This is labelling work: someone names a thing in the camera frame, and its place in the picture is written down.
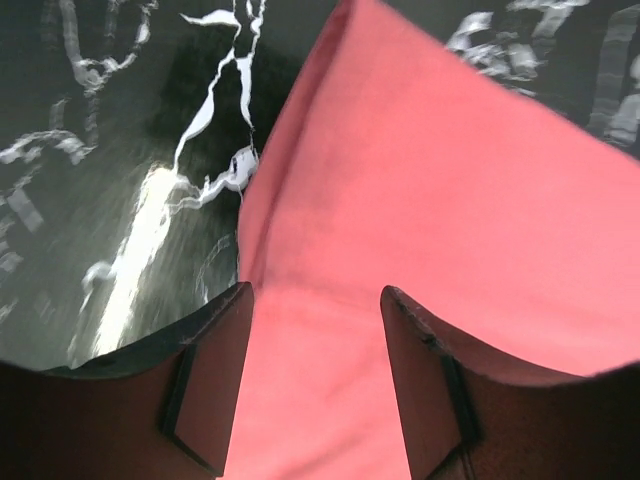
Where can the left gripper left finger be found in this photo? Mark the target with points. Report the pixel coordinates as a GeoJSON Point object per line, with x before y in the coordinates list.
{"type": "Point", "coordinates": [161, 407]}

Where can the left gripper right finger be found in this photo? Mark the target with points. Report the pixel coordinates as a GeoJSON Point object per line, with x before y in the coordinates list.
{"type": "Point", "coordinates": [470, 411]}

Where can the red t-shirt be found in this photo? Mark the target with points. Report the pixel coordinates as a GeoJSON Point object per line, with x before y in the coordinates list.
{"type": "Point", "coordinates": [480, 156]}

